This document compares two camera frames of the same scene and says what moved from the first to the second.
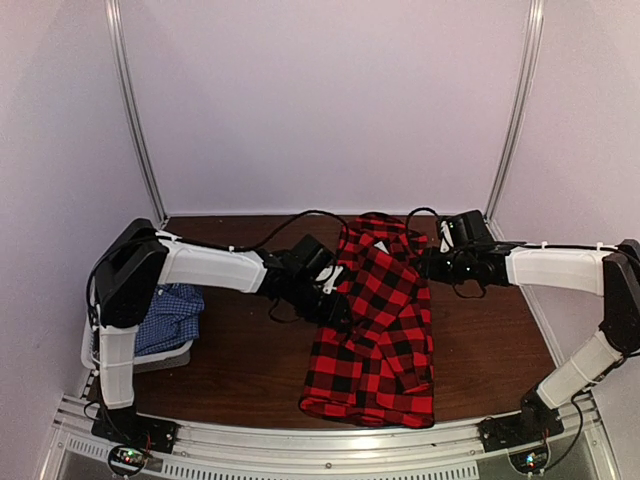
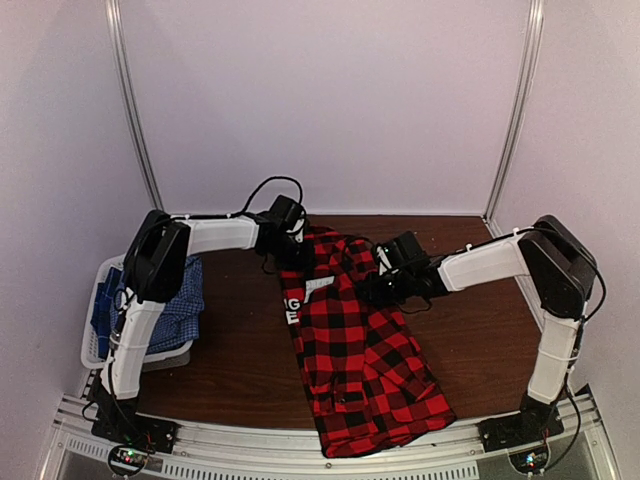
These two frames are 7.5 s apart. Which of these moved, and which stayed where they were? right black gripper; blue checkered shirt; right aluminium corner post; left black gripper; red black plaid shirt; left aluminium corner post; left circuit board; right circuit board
Moved: left black gripper; red black plaid shirt; right black gripper
Stayed: right circuit board; blue checkered shirt; left circuit board; right aluminium corner post; left aluminium corner post
